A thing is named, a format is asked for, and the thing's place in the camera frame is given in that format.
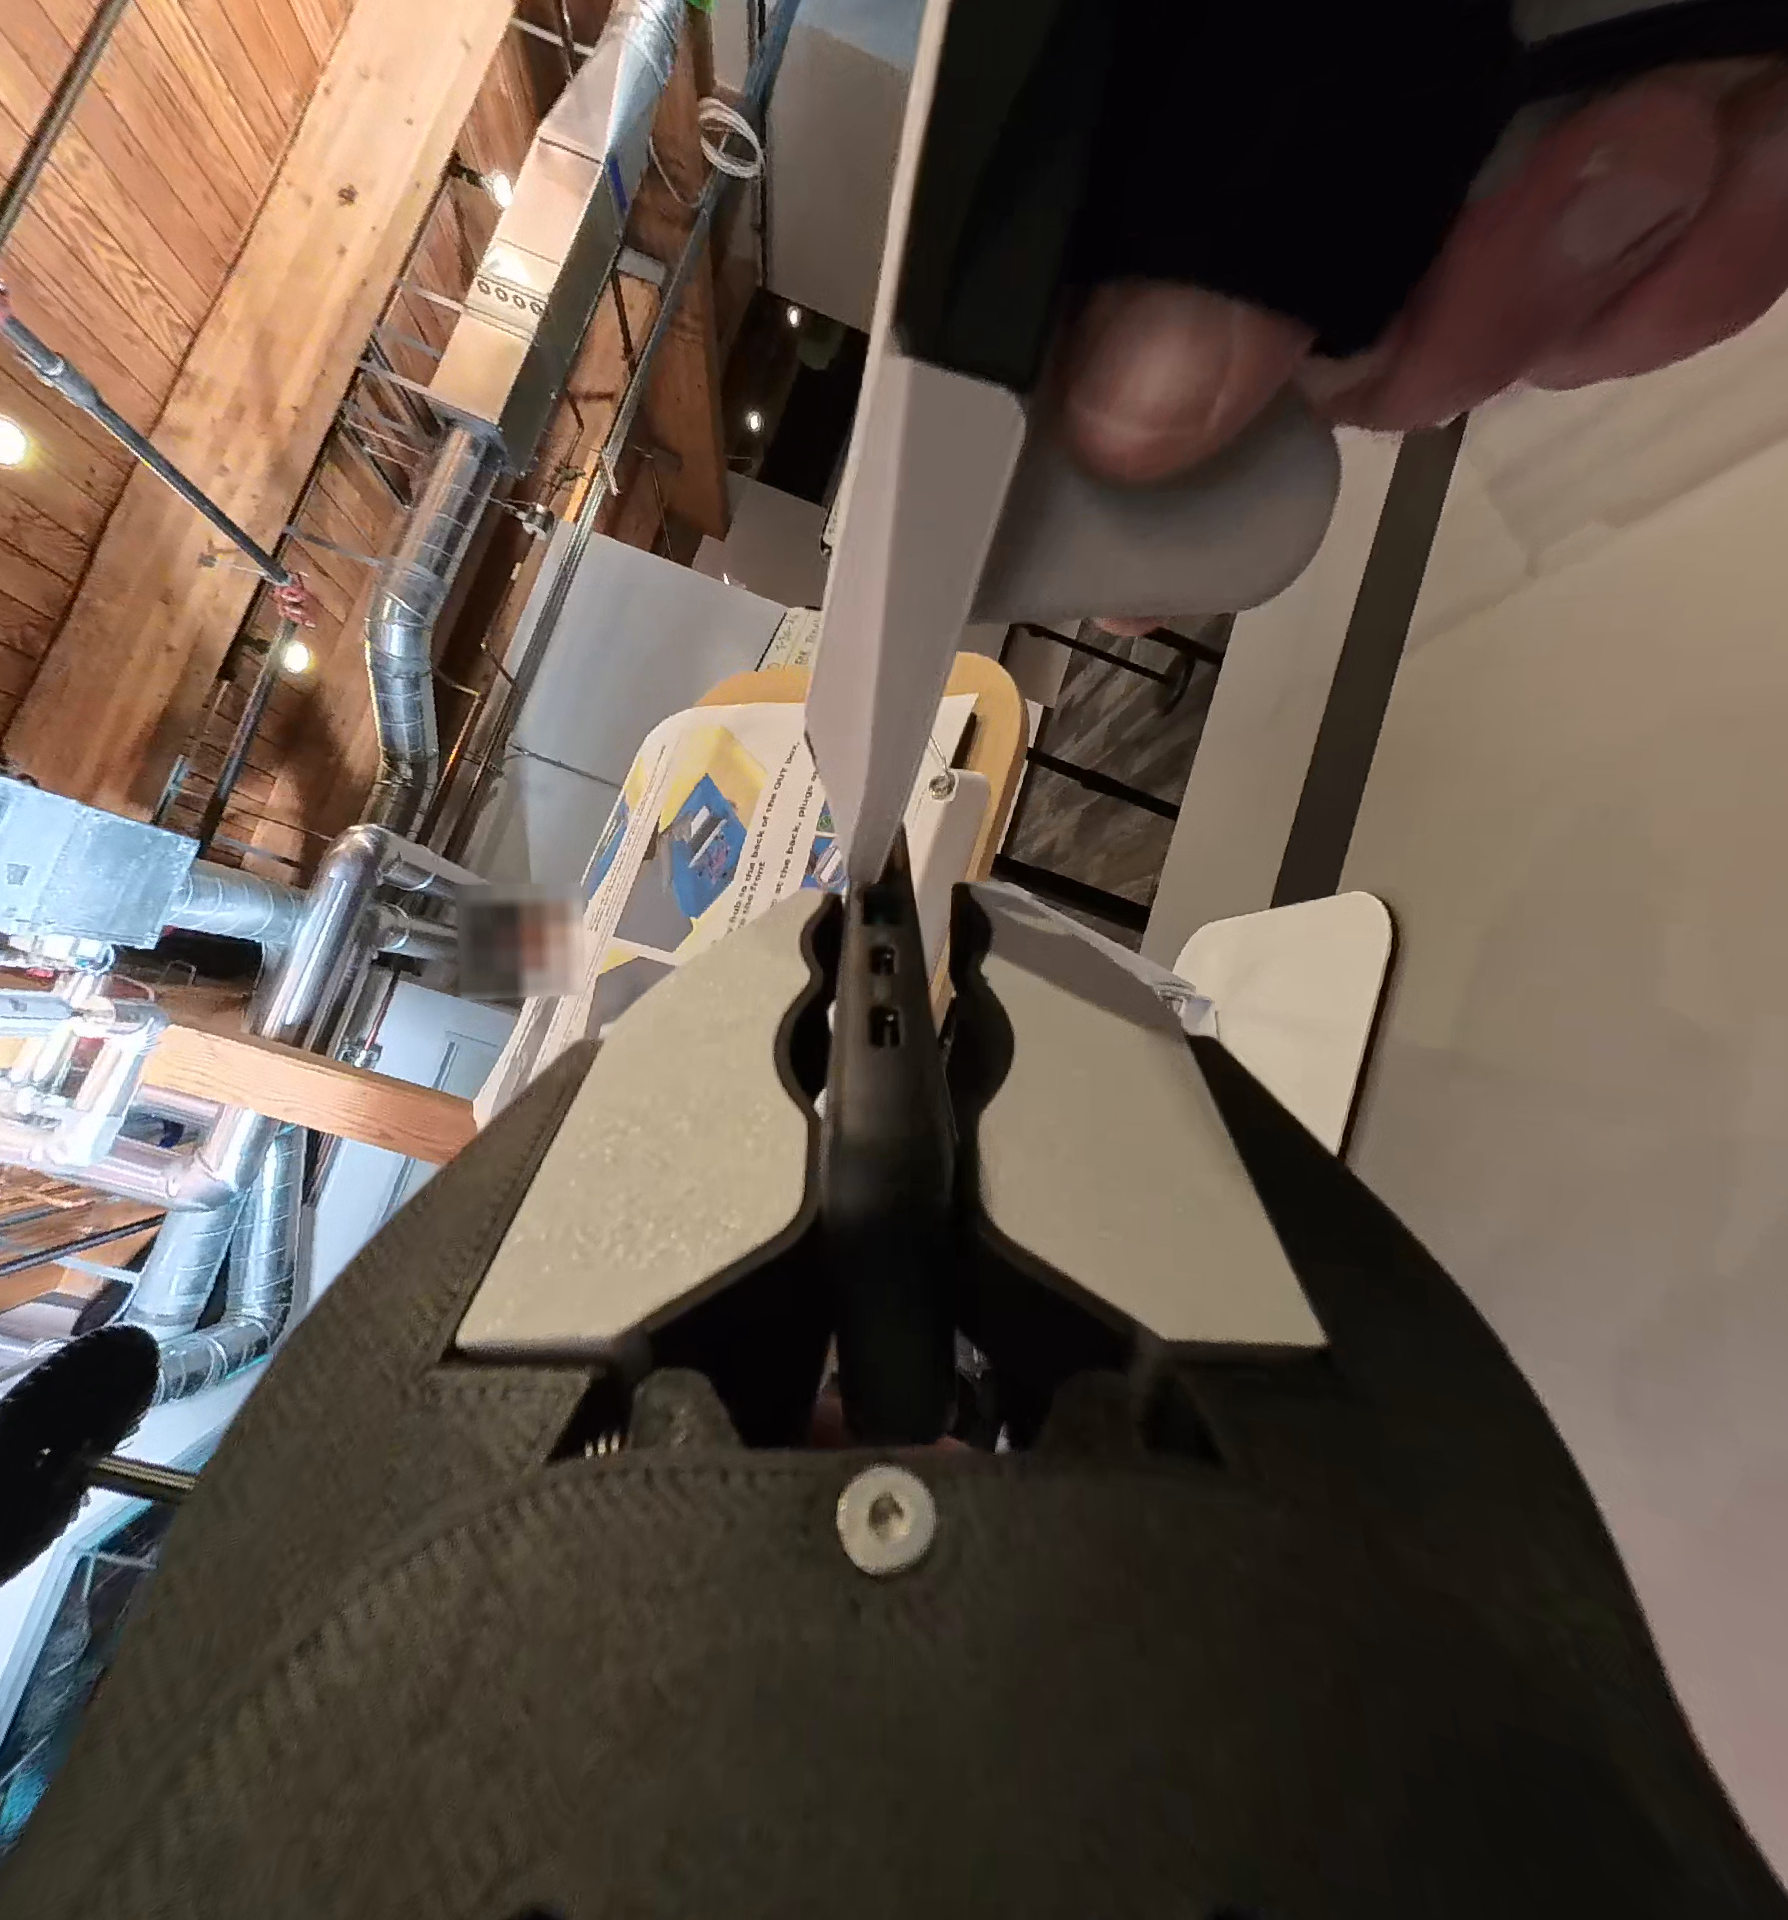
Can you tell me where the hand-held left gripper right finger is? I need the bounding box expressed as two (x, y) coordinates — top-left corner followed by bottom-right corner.
(952, 880), (1334, 1445)

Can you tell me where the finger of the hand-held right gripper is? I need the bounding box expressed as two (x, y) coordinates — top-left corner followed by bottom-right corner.
(803, 0), (1091, 891)

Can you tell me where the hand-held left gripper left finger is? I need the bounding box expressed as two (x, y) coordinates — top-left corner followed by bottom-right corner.
(450, 892), (846, 1445)

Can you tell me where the black multi-port usb hub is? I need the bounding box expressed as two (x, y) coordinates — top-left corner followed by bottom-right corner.
(822, 868), (970, 1445)

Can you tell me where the person's right hand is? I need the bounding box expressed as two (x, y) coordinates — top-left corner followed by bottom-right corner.
(1057, 0), (1788, 484)

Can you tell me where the printed instruction sheet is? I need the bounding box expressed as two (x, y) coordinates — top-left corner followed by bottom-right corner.
(578, 690), (980, 976)

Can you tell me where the cluster of silver pipes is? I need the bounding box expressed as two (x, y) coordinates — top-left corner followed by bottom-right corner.
(0, 823), (438, 1406)

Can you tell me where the grey sprinkler pipe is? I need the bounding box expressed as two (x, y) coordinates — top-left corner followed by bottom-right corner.
(0, 247), (309, 594)

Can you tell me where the rectangular metal duct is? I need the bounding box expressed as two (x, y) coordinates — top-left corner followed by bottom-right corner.
(427, 0), (716, 474)

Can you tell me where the silver spiral air duct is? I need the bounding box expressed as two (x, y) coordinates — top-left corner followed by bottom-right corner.
(359, 427), (512, 843)

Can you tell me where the foil-wrapped rectangular duct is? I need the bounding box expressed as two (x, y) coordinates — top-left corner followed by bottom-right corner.
(0, 751), (203, 949)

